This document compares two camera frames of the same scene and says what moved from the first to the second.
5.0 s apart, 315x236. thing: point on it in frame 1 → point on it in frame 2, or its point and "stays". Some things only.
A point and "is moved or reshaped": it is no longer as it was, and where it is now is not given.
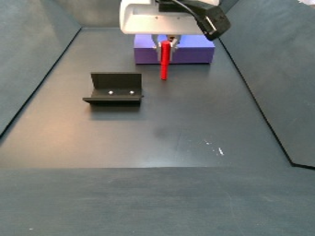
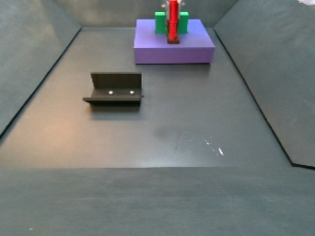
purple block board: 196,49 stays
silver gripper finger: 156,45 → 164,5
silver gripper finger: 172,43 → 180,4
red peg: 164,48 is moved or reshaped
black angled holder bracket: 116,88 stays
